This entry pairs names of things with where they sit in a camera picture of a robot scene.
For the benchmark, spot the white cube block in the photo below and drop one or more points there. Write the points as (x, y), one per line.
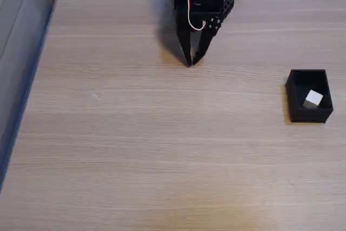
(313, 98)

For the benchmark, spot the black open box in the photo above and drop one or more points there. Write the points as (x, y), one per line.
(297, 93)

